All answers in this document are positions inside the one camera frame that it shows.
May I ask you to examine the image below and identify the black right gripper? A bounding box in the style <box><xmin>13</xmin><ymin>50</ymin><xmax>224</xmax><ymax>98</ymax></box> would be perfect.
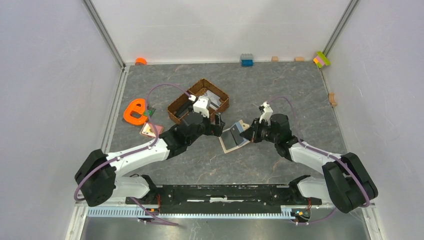
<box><xmin>240</xmin><ymin>117</ymin><xmax>279</xmax><ymax>144</ymax></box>

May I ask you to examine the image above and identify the dark grey credit card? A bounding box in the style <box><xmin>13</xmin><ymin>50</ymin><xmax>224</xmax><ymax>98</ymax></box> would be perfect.
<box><xmin>220</xmin><ymin>130</ymin><xmax>237</xmax><ymax>150</ymax></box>

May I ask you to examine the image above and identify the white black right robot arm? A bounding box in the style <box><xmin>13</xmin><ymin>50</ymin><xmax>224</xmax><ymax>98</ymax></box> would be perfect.
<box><xmin>240</xmin><ymin>113</ymin><xmax>379</xmax><ymax>214</ymax></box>

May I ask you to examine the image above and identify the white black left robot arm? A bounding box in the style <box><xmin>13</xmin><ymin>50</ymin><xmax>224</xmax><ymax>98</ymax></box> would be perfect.
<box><xmin>74</xmin><ymin>112</ymin><xmax>225</xmax><ymax>207</ymax></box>

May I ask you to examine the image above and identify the silver white card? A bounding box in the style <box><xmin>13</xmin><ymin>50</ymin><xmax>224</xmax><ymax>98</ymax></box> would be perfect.
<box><xmin>203</xmin><ymin>90</ymin><xmax>222</xmax><ymax>110</ymax></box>

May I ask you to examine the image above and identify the pink triangle picture card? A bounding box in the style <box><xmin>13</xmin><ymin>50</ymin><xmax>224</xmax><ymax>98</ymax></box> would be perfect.
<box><xmin>139</xmin><ymin>122</ymin><xmax>164</xmax><ymax>138</ymax></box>

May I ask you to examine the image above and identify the woven wicker divided basket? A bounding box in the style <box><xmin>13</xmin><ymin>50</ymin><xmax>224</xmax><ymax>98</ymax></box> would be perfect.
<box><xmin>167</xmin><ymin>78</ymin><xmax>230</xmax><ymax>124</ymax></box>

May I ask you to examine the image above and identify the small green brick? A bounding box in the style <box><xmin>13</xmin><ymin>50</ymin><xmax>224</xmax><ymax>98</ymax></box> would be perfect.
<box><xmin>143</xmin><ymin>107</ymin><xmax>156</xmax><ymax>118</ymax></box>

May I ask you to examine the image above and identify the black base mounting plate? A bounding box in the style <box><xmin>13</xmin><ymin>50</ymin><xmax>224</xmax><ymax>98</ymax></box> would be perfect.
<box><xmin>138</xmin><ymin>184</ymin><xmax>322</xmax><ymax>214</ymax></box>

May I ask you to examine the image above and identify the blue toy brick stack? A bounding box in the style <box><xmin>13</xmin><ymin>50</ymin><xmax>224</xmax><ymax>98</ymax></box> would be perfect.
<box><xmin>240</xmin><ymin>53</ymin><xmax>254</xmax><ymax>67</ymax></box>

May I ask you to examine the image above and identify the orange plastic letter toy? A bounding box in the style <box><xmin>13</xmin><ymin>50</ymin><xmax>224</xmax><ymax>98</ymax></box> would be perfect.
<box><xmin>123</xmin><ymin>98</ymin><xmax>148</xmax><ymax>126</ymax></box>

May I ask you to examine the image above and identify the curved wooden block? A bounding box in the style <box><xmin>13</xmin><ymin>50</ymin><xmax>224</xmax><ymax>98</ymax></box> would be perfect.
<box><xmin>328</xmin><ymin>92</ymin><xmax>338</xmax><ymax>108</ymax></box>

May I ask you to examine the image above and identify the orange round cap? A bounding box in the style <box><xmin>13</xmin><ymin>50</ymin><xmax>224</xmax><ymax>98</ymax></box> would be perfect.
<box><xmin>134</xmin><ymin>57</ymin><xmax>147</xmax><ymax>66</ymax></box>

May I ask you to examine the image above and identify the green pink yellow brick stack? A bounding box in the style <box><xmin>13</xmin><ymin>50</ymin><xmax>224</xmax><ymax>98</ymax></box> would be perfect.
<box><xmin>313</xmin><ymin>51</ymin><xmax>331</xmax><ymax>69</ymax></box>

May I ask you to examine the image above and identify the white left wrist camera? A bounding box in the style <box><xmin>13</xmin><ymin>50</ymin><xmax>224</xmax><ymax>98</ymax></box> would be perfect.
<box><xmin>192</xmin><ymin>95</ymin><xmax>211</xmax><ymax>118</ymax></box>

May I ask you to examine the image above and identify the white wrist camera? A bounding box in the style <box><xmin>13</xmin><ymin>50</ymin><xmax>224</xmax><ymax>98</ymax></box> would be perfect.
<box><xmin>192</xmin><ymin>95</ymin><xmax>211</xmax><ymax>118</ymax></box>
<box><xmin>258</xmin><ymin>101</ymin><xmax>274</xmax><ymax>125</ymax></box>

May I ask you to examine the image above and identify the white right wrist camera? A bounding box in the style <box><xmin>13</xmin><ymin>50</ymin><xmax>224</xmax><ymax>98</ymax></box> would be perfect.
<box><xmin>258</xmin><ymin>101</ymin><xmax>274</xmax><ymax>125</ymax></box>

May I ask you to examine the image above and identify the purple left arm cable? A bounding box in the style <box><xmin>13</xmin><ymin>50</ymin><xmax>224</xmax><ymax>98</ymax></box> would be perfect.
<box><xmin>72</xmin><ymin>83</ymin><xmax>196</xmax><ymax>227</ymax></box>

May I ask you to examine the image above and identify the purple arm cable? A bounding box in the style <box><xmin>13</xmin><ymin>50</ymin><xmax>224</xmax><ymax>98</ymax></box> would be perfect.
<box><xmin>267</xmin><ymin>96</ymin><xmax>371</xmax><ymax>227</ymax></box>
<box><xmin>72</xmin><ymin>83</ymin><xmax>196</xmax><ymax>227</ymax></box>

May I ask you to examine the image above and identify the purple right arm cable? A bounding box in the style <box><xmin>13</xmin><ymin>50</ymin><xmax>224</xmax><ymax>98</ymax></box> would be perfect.
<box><xmin>267</xmin><ymin>96</ymin><xmax>371</xmax><ymax>227</ymax></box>

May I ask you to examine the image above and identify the aluminium frame rail left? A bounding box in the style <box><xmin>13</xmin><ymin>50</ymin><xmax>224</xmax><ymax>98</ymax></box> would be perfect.
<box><xmin>82</xmin><ymin>0</ymin><xmax>126</xmax><ymax>69</ymax></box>

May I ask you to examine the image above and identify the aluminium frame rail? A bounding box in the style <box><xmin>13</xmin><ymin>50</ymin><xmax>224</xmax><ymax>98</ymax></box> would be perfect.
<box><xmin>322</xmin><ymin>0</ymin><xmax>360</xmax><ymax>56</ymax></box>
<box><xmin>82</xmin><ymin>0</ymin><xmax>126</xmax><ymax>69</ymax></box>

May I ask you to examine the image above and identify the aluminium frame rail right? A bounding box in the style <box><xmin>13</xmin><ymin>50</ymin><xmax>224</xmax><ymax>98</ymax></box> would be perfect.
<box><xmin>322</xmin><ymin>0</ymin><xmax>360</xmax><ymax>56</ymax></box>

